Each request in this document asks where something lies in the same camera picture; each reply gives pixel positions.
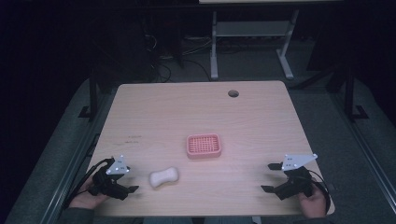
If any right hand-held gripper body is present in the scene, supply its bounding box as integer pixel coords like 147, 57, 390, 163
274, 153, 318, 201

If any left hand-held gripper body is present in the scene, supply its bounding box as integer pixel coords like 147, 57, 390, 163
88, 154, 132, 201

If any person's right hand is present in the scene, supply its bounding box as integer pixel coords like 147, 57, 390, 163
297, 184, 328, 219

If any pink soap dish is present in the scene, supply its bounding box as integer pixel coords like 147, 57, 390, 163
186, 133, 222, 161

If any bundle of floor cables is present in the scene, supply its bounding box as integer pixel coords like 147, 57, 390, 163
144, 33, 213, 83

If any black metal stand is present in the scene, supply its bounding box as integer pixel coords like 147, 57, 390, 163
340, 66, 370, 123
78, 69, 106, 121

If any person's left hand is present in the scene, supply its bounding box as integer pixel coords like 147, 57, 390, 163
69, 177, 108, 210

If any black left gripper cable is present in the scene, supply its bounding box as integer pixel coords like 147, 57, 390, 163
63, 158, 114, 210

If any aluminium rail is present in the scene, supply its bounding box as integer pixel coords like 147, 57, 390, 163
329, 92, 396, 206
38, 90, 120, 224

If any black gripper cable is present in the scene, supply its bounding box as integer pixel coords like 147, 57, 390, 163
63, 158, 114, 210
307, 169, 332, 216

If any white soap bar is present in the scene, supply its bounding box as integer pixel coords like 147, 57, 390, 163
148, 166, 180, 189

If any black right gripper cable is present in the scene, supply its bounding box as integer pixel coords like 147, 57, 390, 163
307, 169, 332, 216

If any white metal desk frame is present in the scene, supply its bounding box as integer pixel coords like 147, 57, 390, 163
209, 8, 301, 80

